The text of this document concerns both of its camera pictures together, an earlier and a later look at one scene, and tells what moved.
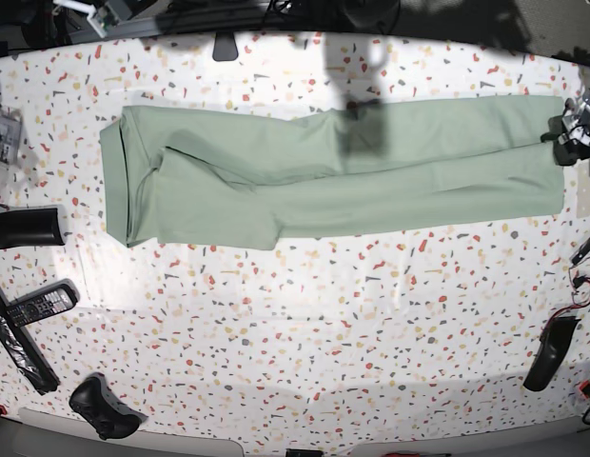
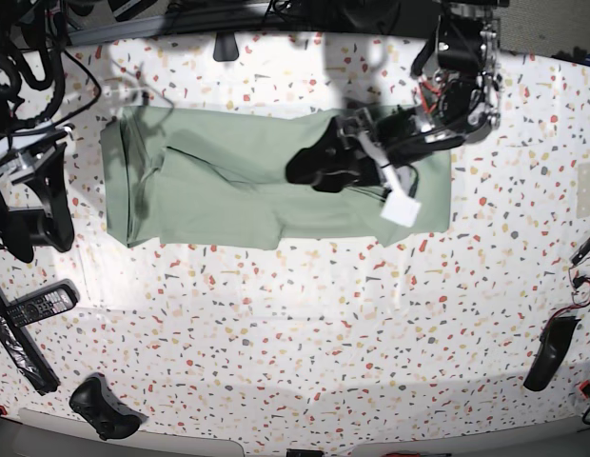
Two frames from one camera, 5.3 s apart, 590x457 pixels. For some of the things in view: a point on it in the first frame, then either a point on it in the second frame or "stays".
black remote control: [54, 298] stays
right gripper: [579, 121] -> [399, 134]
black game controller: [94, 400] stays
